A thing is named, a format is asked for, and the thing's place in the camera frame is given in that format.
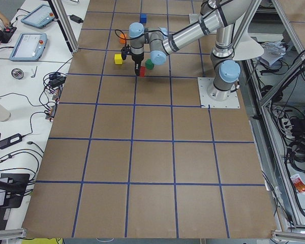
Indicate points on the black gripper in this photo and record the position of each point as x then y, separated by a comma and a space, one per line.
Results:
136, 59

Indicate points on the red wooden block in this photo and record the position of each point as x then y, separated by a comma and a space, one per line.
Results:
142, 71

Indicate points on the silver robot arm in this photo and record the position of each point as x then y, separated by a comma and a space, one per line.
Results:
229, 19

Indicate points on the green wooden block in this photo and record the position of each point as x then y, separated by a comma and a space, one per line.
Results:
149, 64

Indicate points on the yellow wooden block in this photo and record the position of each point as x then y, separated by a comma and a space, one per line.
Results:
118, 60

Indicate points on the orange wooden block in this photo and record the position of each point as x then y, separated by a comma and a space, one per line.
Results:
123, 39

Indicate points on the blue wooden block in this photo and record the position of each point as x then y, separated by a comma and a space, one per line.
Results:
143, 18

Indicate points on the black power adapter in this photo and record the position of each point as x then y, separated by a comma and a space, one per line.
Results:
76, 19

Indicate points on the far teach pendant tablet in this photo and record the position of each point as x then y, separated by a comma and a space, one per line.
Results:
39, 17

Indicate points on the teach pendant tablet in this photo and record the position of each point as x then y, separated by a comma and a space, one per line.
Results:
29, 47
39, 17

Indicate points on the near teach pendant tablet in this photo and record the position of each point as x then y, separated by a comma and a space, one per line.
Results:
29, 47

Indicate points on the black power brick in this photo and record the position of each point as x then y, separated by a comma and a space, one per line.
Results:
9, 141

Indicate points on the red snack packet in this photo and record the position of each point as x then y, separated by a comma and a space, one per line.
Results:
298, 183

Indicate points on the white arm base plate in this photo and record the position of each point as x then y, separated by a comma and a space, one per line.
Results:
210, 97

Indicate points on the aluminium frame post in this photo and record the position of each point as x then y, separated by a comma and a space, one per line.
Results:
64, 24

